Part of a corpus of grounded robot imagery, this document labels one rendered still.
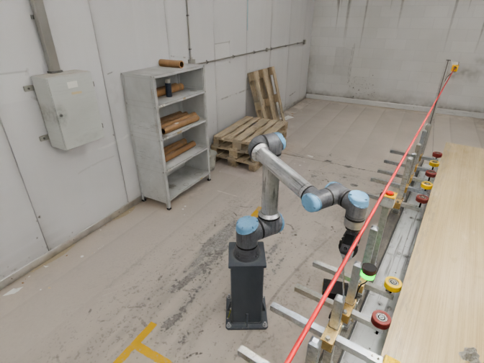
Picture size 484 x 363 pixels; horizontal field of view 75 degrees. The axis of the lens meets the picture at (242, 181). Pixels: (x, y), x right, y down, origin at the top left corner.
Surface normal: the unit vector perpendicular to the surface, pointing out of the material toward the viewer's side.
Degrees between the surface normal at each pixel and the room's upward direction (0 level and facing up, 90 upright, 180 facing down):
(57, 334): 0
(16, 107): 90
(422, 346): 0
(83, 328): 0
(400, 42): 90
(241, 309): 90
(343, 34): 90
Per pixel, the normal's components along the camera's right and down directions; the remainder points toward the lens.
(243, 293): 0.02, 0.47
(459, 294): 0.00, -0.88
